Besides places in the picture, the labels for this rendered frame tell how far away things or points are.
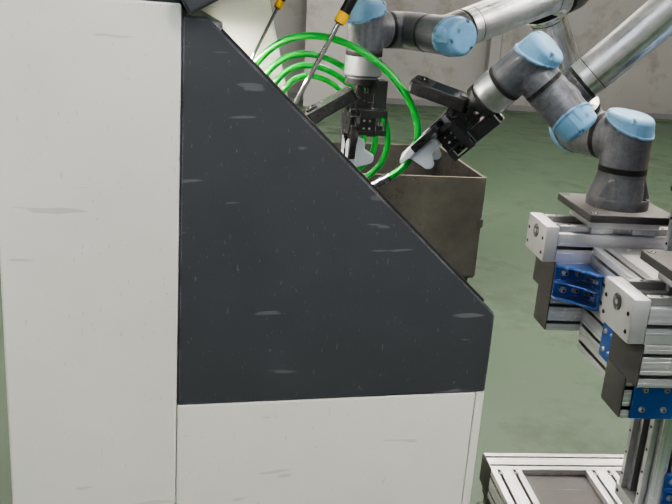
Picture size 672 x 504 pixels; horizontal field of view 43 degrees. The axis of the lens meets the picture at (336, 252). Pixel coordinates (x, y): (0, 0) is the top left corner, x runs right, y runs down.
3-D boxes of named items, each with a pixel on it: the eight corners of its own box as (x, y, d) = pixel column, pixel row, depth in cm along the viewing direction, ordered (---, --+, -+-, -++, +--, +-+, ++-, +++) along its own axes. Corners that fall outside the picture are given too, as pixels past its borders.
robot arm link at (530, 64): (563, 69, 143) (530, 31, 142) (514, 109, 149) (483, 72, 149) (572, 58, 149) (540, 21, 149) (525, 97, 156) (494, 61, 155)
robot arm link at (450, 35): (621, 5, 183) (452, 73, 162) (581, 2, 192) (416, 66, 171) (619, -51, 178) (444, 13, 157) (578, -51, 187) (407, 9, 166)
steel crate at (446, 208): (428, 243, 535) (438, 144, 516) (482, 295, 449) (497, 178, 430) (310, 243, 518) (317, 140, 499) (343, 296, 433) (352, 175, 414)
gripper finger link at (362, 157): (373, 182, 177) (377, 138, 175) (346, 182, 176) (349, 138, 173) (369, 179, 180) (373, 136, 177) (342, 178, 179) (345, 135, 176)
